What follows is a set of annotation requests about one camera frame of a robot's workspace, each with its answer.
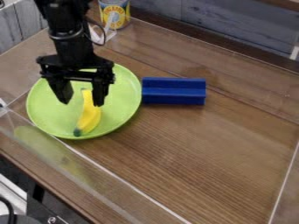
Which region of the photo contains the clear acrylic corner bracket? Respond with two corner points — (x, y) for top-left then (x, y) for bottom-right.
(88, 13), (117, 46)

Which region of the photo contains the blue rectangular block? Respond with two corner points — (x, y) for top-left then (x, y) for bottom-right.
(141, 77), (207, 105)

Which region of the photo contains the yellow toy banana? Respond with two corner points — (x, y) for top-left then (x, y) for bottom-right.
(73, 88), (101, 137)

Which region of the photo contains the green plate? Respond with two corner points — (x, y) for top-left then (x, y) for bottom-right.
(25, 64), (141, 140)

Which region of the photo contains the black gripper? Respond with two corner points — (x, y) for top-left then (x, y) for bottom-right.
(36, 54), (115, 107)

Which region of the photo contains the clear acrylic front barrier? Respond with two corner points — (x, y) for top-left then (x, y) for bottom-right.
(0, 99), (192, 224)

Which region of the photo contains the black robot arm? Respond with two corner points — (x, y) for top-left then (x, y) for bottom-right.
(33, 0), (115, 106)

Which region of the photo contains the black cable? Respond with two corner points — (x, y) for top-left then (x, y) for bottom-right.
(0, 195), (16, 224)

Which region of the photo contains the yellow labelled tin can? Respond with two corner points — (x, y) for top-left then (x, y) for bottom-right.
(97, 0), (131, 30)

